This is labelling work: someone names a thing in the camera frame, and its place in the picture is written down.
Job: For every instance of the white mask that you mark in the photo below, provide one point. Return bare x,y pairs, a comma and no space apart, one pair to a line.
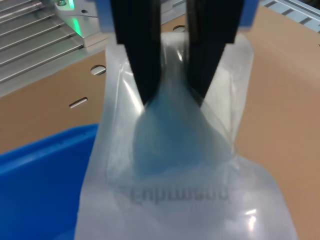
175,162

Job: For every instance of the brown cardboard table cover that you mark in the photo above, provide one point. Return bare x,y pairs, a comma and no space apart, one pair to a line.
280,100

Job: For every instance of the blue bin holding bagged mask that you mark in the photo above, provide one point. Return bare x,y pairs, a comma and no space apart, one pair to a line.
37,180

